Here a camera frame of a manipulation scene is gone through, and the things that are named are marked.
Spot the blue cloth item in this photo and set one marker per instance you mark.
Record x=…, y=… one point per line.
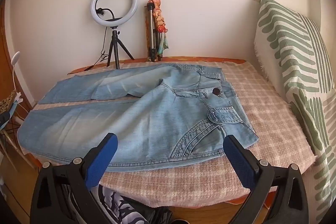
x=6, y=119

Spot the folded silver tripod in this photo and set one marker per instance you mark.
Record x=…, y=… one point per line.
x=151, y=29

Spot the light blue denim pants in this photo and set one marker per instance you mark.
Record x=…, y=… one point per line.
x=157, y=119

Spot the leopard print cloth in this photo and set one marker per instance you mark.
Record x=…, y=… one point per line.
x=5, y=104

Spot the pink checked blanket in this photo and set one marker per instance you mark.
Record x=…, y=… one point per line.
x=262, y=113

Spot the person's leg in zebra trousers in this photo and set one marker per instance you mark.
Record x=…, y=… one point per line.
x=118, y=203

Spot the white clip lamp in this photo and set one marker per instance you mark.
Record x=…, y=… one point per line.
x=16, y=55

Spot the green patterned white pillow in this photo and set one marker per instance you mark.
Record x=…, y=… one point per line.
x=294, y=56

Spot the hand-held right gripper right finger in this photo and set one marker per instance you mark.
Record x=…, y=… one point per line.
x=240, y=163

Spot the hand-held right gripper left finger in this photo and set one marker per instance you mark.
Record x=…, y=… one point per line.
x=101, y=161

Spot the brown wooden door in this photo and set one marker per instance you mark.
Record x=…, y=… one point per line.
x=8, y=56

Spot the black gooseneck phone holder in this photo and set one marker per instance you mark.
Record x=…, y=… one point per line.
x=100, y=12

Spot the orange bed sheet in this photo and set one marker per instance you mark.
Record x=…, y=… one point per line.
x=183, y=58

